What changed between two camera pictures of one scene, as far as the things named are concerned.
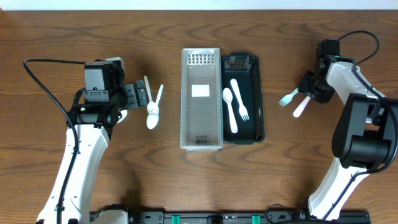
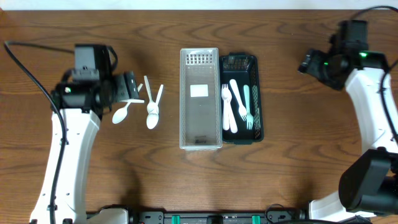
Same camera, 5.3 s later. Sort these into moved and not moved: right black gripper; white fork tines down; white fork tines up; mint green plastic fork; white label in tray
Moved: right black gripper; white fork tines up; mint green plastic fork
Not moved: white label in tray; white fork tines down
